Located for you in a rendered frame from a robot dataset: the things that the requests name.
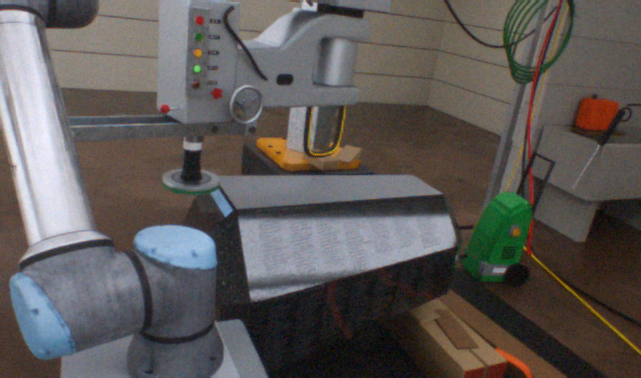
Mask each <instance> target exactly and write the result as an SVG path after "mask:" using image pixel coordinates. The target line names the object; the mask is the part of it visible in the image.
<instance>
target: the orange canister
mask: <svg viewBox="0 0 641 378"><path fill-rule="evenodd" d="M597 95H598V94H592V97H584V98H583V99H582V102H581V105H580V109H579V113H578V116H577V119H576V123H575V125H566V126H570V127H572V126H573V128H572V131H574V132H577V133H580V134H583V135H591V136H602V135H603V133H604V132H605V130H606V129H607V127H608V125H609V124H610V122H611V121H612V119H613V118H614V116H615V115H616V111H617V109H618V106H619V103H618V102H617V101H614V100H610V99H607V98H597ZM574 126H575V127H574ZM576 126H577V127H576ZM611 136H625V133H624V132H621V131H618V130H614V131H613V133H612V134H611Z"/></svg>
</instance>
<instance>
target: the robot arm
mask: <svg viewBox="0 0 641 378"><path fill-rule="evenodd" d="M98 11H99V0H0V128H1V132H2V136H3V141H4V145H5V149H6V153H7V158H8V162H9V166H11V170H12V175H13V179H14V183H15V187H16V192H17V196H18V200H19V204H20V209H21V213H22V217H23V221H24V226H25V230H26V234H27V238H28V244H29V249H28V251H27V253H26V254H25V255H24V257H23V258H22V259H21V261H20V268H21V273H18V274H16V275H15V276H13V277H11V278H10V280H9V288H10V298H11V302H12V307H13V310H15V314H16V317H17V320H18V323H19V326H20V329H21V332H22V334H23V336H24V339H25V341H26V343H27V345H28V347H29V348H30V350H31V351H32V352H33V354H34V355H35V356H37V357H38V358H41V359H52V358H56V357H60V356H64V355H72V354H75V353H76V352H79V351H82V350H85V349H88V348H91V347H94V346H97V345H100V344H104V343H107V342H110V341H113V340H116V339H119V338H122V337H125V336H128V335H131V334H133V336H132V339H131V341H130V344H129V346H128V349H127V353H126V366H127V370H128V373H129V375H130V376H131V377H132V378H210V377H212V376H213V374H214V373H215V372H216V371H217V370H218V369H219V367H220V366H221V364H222V362H223V356H224V346H223V341H222V339H221V336H220V334H219V332H218V329H217V327H216V324H215V289H216V265H217V260H216V254H215V245H214V241H213V240H212V239H211V237H210V236H208V235H207V234H206V233H204V232H202V231H200V230H197V229H193V228H190V227H186V226H179V225H164V226H153V227H149V228H146V229H143V230H141V231H140V232H139V233H138V234H137V235H136V237H135V239H134V246H135V248H134V249H132V250H127V251H122V252H117V253H115V250H114V247H113V243H112V239H111V238H110V237H108V236H106V235H104V234H102V233H100V232H99V231H98V230H97V227H96V223H95V219H94V215H93V211H92V207H91V204H90V200H89V196H88V192H87V188H86V184H85V181H84V177H83V173H82V169H81V165H80V161H79V158H78V154H77V150H76V146H75V142H74V138H73V135H72V131H71V127H70V123H69V119H68V115H67V112H66V107H65V103H64V99H63V95H62V91H61V88H60V84H59V80H58V76H57V72H56V68H55V65H54V61H53V57H52V53H51V49H50V45H49V42H48V38H47V34H46V29H80V28H84V27H86V26H88V25H90V24H91V23H92V22H93V21H94V19H95V18H96V16H97V14H98ZM185 342H186V343H185Z"/></svg>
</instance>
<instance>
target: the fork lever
mask: <svg viewBox="0 0 641 378"><path fill-rule="evenodd" d="M68 119H69V123H70V127H71V131H72V132H73V133H74V134H75V137H76V138H75V141H74V142H95V141H115V140H137V139H157V138H178V137H198V136H219V135H240V134H244V126H241V125H238V124H236V123H235V122H234V121H233V120H232V121H231V122H223V123H206V124H190V125H184V124H182V123H180V122H179V121H177V120H175V119H173V118H171V117H169V116H168V115H166V116H110V117H68ZM248 132H249V133H250V134H254V133H255V132H256V128H255V127H254V126H251V127H249V130H248Z"/></svg>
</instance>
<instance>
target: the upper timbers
mask: <svg viewBox="0 0 641 378"><path fill-rule="evenodd" d="M426 304H427V305H428V306H429V307H430V308H431V309H433V310H437V309H448V310H449V311H450V313H451V314H452V315H453V316H454V317H455V319H456V320H457V321H458V322H459V323H460V324H461V326H462V327H463V328H464V329H465V330H466V332H467V333H468V334H469V335H470V336H471V338H472V339H473V340H474V341H475V342H476V344H477V345H478V348H471V349H457V348H456V347H455V346H454V344H453V343H452V342H451V341H450V339H449V338H448V337H447V335H446V334H445V333H444V332H443V330H442V329H441V328H440V326H439V325H438V324H437V322H436V321H435V320H434V321H430V322H426V323H421V324H420V323H419V322H418V321H417V320H416V319H414V318H413V317H412V316H411V315H410V314H408V313H407V312H404V313H402V314H400V315H398V316H395V318H396V319H397V320H398V321H399V322H400V324H401V325H402V326H403V327H404V328H405V329H406V330H407V331H408V332H410V333H411V335H412V336H413V337H414V338H415V339H416V340H417V341H418V342H419V343H420V345H421V346H422V347H423V348H424V349H425V350H426V351H427V352H428V353H429V355H430V356H431V357H432V358H433V359H434V360H435V361H436V362H437V363H438V364H439V366H440V367H441V368H442V369H443V370H444V371H445V372H446V374H447V375H448V377H449V378H502V377H503V374H504V371H505V366H506V363H507V360H506V359H505V358H504V357H503V356H502V355H501V354H499V353H498V352H497V351H496V350H495V349H494V348H493V347H492V346H490V345H489V344H488V343H487V342H486V341H485V340H484V339H483V338H481V337H480V336H479V335H478V334H477V333H476V332H475V331H474V330H472V329H471V328H470V327H469V326H468V325H467V324H466V323H465V322H463V321H462V320H461V319H460V318H459V317H458V316H457V315H456V314H454V313H453V312H452V311H451V310H450V309H449V308H448V307H447V306H446V305H444V304H443V303H442V302H441V301H440V300H439V299H438V298H437V299H434V300H432V301H430V302H428V303H426Z"/></svg>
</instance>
